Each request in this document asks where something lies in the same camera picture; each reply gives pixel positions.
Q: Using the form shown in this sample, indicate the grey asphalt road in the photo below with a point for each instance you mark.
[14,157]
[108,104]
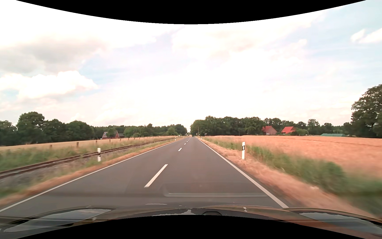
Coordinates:
[191,166]

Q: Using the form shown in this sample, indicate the railway track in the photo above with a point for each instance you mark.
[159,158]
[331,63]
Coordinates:
[45,163]

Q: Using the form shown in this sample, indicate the red roofed brick house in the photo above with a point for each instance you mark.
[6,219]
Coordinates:
[269,130]

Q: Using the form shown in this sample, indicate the dark roofed farmhouse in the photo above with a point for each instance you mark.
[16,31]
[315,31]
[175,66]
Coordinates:
[109,135]

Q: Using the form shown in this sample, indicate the green roofed low building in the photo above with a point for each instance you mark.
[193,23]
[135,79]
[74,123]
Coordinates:
[333,135]

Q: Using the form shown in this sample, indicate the large dark green tree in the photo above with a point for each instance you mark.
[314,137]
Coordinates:
[380,109]

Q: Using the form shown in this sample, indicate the wood of green trees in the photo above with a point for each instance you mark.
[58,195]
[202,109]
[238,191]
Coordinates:
[237,126]

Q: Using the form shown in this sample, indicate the wood of dark trees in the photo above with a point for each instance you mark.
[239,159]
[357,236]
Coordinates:
[35,129]

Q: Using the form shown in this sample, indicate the white black marker post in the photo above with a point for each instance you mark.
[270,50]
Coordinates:
[243,150]
[98,154]

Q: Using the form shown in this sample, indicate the pale grain field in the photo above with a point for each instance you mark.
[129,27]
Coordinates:
[28,146]

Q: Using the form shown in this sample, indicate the dry grass verge with track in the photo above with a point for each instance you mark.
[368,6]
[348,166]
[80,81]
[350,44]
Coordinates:
[28,179]

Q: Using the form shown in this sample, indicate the car's own bonnet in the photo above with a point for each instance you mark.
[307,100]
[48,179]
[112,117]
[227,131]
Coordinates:
[191,212]

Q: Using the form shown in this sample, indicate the golden grain field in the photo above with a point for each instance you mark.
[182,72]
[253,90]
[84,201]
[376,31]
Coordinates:
[327,149]

